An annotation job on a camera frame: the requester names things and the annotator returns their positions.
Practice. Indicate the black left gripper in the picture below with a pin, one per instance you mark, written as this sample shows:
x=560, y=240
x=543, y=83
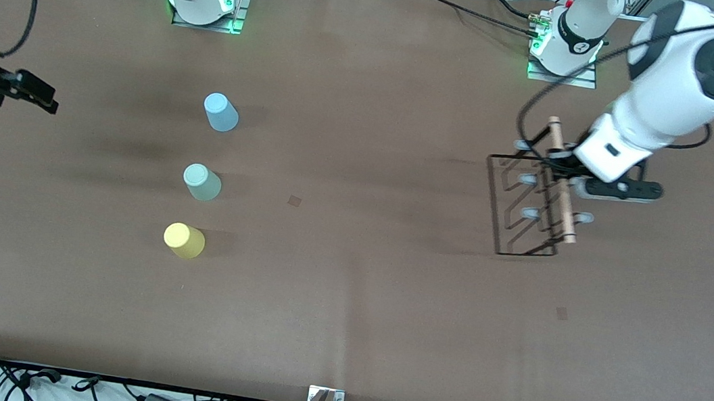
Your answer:
x=558, y=158

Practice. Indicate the pale green plastic cup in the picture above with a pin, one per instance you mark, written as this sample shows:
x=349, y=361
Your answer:
x=203, y=184

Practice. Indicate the yellow plastic cup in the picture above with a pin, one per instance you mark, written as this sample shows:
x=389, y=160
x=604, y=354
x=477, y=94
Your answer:
x=185, y=242

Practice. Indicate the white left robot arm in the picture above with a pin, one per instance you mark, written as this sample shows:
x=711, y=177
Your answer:
x=669, y=96

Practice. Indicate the light blue plastic cup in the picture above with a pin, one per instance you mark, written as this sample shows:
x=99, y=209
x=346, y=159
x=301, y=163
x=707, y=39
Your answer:
x=222, y=114

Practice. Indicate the brown table mat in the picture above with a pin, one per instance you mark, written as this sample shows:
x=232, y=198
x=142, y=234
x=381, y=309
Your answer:
x=381, y=333

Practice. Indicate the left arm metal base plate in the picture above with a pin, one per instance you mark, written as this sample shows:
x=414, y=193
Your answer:
x=586, y=82

